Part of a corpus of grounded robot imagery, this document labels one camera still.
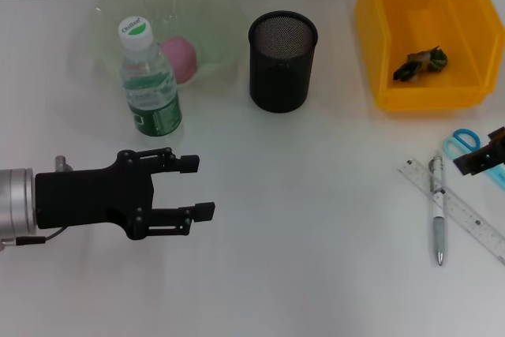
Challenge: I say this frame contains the yellow plastic bin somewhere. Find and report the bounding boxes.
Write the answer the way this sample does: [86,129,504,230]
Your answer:
[353,0,505,112]

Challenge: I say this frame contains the white silver pen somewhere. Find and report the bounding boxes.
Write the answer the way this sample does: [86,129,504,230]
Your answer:
[428,151,449,268]

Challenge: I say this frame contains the pink peach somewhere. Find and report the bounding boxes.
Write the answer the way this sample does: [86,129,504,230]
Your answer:
[159,36,197,85]

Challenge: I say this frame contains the green plastic wrapper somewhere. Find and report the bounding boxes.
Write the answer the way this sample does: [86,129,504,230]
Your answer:
[392,46,449,83]

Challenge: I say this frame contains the blue scissors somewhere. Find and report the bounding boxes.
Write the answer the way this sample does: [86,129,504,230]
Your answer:
[441,128,505,186]

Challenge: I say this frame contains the clear water bottle green label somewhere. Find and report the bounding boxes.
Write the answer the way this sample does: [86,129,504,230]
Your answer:
[118,16,185,139]

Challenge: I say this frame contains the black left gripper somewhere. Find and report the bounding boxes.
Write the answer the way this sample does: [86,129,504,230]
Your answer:
[34,147,216,241]

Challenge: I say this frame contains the black mesh pen holder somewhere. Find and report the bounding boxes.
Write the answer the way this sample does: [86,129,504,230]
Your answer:
[247,10,319,114]

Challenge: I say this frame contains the transparent plastic ruler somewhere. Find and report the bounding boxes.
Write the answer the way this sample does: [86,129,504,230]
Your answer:
[398,159,505,266]

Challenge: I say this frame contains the green glass fruit plate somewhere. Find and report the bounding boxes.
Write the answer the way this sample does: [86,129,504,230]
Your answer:
[89,0,248,88]

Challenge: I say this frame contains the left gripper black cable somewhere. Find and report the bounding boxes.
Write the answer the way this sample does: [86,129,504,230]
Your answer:
[0,226,66,252]

